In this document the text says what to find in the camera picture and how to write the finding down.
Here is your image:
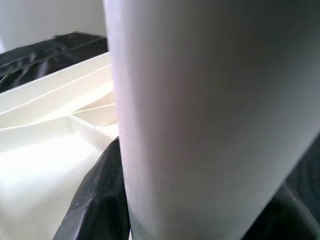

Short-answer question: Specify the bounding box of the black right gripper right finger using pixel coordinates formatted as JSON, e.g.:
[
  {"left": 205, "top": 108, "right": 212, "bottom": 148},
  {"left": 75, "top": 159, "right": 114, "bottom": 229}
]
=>
[{"left": 239, "top": 182, "right": 320, "bottom": 240}]

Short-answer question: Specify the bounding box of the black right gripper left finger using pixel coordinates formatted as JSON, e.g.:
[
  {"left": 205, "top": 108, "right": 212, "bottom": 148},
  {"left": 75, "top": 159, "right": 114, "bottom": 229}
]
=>
[{"left": 52, "top": 136, "right": 132, "bottom": 240}]

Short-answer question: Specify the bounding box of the white plastic table top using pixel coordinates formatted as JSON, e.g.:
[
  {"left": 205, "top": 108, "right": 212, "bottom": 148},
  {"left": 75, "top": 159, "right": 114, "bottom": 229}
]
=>
[{"left": 0, "top": 51, "right": 123, "bottom": 240}]

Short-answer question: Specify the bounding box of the white plastic table leg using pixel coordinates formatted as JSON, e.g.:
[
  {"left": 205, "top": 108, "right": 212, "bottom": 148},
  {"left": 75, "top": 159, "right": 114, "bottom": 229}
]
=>
[{"left": 102, "top": 0, "right": 320, "bottom": 240}]

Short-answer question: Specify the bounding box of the black table cloth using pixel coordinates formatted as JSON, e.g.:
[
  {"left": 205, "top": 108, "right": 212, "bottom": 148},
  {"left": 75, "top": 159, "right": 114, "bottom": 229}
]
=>
[{"left": 0, "top": 31, "right": 320, "bottom": 208}]

